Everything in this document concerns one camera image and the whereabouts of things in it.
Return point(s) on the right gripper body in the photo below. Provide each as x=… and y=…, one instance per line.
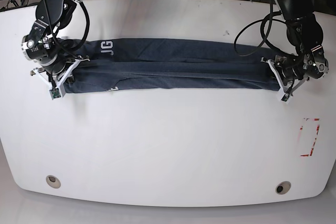
x=54, y=72

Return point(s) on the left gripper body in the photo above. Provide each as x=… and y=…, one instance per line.
x=289, y=78

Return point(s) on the dark blue T-shirt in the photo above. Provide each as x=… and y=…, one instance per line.
x=150, y=63

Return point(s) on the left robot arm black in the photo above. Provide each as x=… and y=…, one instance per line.
x=303, y=32

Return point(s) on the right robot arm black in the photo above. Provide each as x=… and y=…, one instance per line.
x=51, y=17

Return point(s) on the red tape rectangle marking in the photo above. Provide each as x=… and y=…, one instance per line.
x=308, y=134

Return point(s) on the left table cable grommet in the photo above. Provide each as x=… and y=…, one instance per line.
x=53, y=181

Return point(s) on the table cable grommet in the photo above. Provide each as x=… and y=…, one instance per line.
x=283, y=187
x=53, y=181

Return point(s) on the right table cable grommet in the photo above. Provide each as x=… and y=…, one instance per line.
x=283, y=187

